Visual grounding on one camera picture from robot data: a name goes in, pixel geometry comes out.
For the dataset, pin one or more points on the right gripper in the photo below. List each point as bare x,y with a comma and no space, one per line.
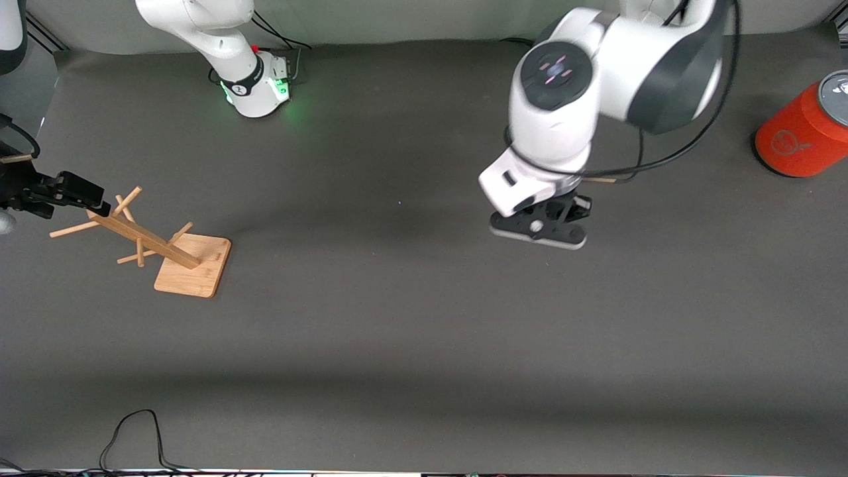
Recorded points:
18,183

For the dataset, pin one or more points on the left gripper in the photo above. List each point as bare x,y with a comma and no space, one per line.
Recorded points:
582,209

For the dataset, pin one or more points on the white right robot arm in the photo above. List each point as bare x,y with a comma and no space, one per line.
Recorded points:
218,40

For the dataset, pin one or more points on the wooden cup rack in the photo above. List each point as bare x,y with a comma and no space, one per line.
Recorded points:
192,268

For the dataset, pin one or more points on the dark grey table cover sheet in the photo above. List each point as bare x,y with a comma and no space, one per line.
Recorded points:
424,331

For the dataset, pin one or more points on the orange can with grey lid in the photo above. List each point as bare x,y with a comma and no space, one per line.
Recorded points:
795,142

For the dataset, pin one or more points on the metal frame rail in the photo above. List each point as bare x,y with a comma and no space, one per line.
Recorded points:
46,32

